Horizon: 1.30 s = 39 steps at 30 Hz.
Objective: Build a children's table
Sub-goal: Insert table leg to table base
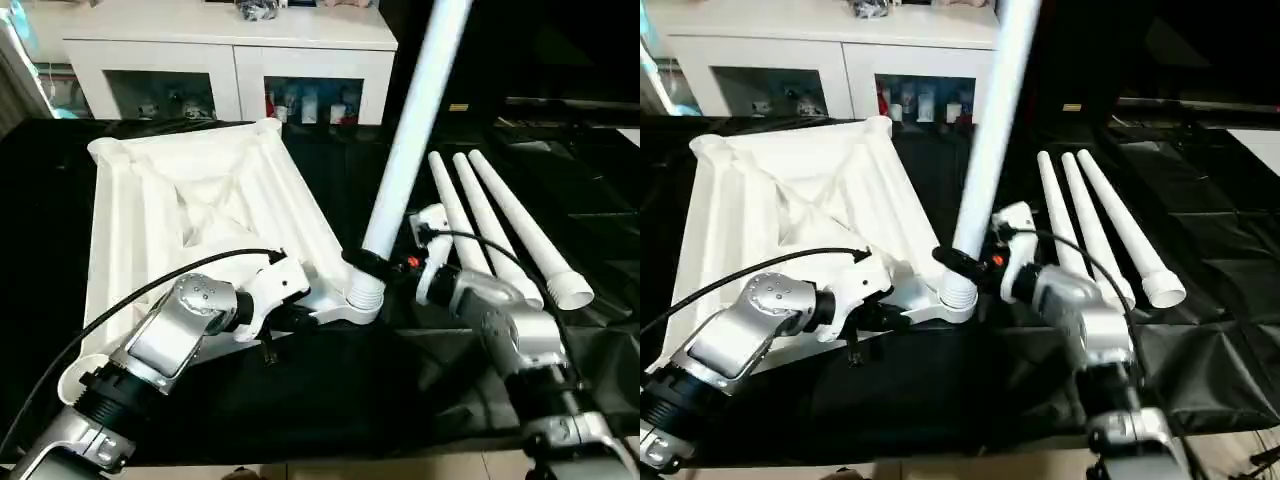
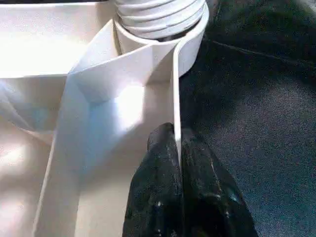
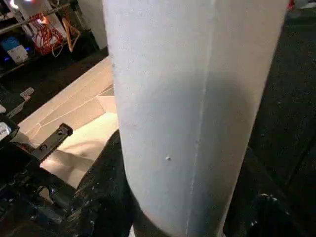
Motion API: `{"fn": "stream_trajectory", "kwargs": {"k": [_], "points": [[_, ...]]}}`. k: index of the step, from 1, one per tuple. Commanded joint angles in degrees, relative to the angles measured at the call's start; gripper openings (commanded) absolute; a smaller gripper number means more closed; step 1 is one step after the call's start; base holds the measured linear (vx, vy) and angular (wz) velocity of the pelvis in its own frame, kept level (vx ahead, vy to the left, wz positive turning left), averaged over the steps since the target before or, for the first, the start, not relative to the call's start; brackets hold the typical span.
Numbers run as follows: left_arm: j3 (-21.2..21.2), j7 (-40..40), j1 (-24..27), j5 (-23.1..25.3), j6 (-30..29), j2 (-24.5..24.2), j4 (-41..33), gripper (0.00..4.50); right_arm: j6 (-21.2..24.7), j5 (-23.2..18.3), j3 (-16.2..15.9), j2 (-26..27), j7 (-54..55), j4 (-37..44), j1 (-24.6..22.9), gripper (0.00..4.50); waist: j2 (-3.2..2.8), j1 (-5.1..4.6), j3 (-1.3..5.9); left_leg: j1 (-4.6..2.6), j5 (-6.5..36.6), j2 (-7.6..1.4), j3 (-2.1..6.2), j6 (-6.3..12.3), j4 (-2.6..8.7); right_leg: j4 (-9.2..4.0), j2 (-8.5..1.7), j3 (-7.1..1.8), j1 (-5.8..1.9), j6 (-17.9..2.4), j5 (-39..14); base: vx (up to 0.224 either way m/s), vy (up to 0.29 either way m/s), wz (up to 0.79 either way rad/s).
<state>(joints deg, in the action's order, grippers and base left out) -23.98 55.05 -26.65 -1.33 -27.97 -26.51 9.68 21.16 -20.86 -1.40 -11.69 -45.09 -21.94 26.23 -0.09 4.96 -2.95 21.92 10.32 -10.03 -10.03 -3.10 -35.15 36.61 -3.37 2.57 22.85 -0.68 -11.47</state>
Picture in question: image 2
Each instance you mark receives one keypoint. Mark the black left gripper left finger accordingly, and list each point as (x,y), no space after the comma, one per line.
(153,185)

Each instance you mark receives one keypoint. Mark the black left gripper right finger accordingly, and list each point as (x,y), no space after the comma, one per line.
(212,192)

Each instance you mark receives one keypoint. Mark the white plastic table top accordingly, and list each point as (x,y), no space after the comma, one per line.
(86,135)

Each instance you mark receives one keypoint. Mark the white tapered table leg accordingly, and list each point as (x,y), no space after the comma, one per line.
(160,17)

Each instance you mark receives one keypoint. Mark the black work mat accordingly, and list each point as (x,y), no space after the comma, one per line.
(259,111)

